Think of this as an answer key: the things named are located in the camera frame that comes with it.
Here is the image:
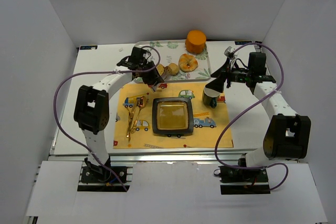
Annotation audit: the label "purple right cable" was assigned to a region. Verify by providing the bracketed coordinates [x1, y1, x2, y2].
[214, 42, 289, 192]

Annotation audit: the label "green white cup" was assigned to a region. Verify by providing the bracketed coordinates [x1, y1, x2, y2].
[202, 87, 221, 109]

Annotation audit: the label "black square plate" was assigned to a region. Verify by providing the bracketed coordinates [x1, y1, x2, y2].
[152, 97, 194, 138]

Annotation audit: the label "yellow vehicle-print placemat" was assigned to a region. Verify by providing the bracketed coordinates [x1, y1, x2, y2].
[113, 82, 233, 150]

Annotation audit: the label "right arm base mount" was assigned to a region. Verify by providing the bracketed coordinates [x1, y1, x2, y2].
[213, 166, 270, 195]

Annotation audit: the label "glazed twisted pastry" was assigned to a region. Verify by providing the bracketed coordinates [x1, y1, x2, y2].
[178, 54, 198, 72]

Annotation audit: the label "golden tongs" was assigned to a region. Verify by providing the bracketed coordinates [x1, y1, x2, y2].
[126, 93, 149, 141]

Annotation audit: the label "orange cylindrical cake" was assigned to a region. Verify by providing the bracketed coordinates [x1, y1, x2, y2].
[185, 30, 206, 54]

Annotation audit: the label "leaf-patterned white tray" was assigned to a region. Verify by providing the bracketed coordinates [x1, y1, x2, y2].
[134, 40, 212, 82]

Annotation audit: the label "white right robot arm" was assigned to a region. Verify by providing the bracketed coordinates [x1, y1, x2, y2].
[202, 51, 311, 169]

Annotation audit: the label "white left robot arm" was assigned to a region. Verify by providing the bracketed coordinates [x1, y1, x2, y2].
[74, 46, 164, 166]

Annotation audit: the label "sliced brown bread loaf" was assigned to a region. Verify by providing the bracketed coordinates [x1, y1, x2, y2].
[156, 64, 165, 76]

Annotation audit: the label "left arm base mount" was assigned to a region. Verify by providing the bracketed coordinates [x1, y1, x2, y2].
[77, 157, 132, 193]

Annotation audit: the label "small round bun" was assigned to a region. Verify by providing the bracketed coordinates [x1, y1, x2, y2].
[164, 63, 180, 76]

